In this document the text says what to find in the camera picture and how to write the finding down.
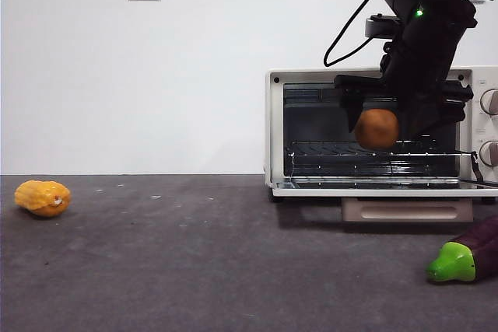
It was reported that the brown potato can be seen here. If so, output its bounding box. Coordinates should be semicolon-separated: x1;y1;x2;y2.
353;108;401;150

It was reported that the oven door with beige handle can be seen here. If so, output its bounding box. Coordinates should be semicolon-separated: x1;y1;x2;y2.
271;151;498;224

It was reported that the beige oven knob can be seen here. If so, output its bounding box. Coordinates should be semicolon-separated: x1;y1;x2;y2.
479;140;498;168
479;89;498;117

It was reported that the white Toshiba toaster oven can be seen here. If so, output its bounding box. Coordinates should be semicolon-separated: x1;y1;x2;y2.
265;67;498;204

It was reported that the purple eggplant with green stem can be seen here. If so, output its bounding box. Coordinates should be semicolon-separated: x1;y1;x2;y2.
426;215;498;285

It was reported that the yellow corn cob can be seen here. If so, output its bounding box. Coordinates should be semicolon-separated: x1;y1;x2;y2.
14;180;72;219

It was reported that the metal wire oven rack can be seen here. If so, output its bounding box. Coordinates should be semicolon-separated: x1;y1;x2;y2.
286;140;474;177

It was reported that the black camera cable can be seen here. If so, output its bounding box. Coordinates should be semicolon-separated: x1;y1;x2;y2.
323;0;390;68

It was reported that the pale grey camera box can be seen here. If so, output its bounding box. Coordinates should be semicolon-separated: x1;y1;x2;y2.
364;14;404;40

